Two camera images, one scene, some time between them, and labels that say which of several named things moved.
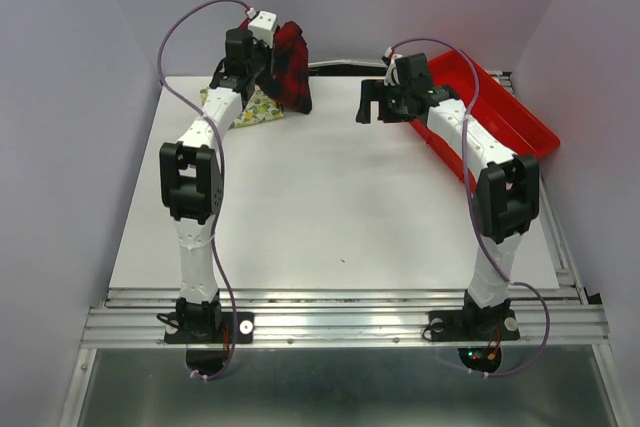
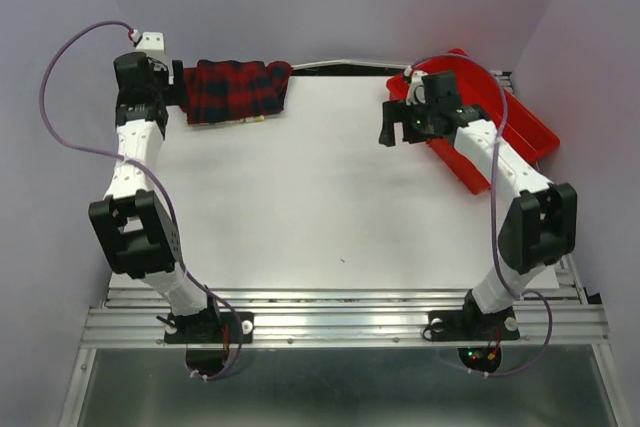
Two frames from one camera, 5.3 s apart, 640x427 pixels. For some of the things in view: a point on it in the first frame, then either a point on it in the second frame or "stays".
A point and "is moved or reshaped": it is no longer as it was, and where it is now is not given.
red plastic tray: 498,114 stays
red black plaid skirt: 290,80 is moved or reshaped
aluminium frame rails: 568,315 stays
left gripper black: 267,53 -> 177,94
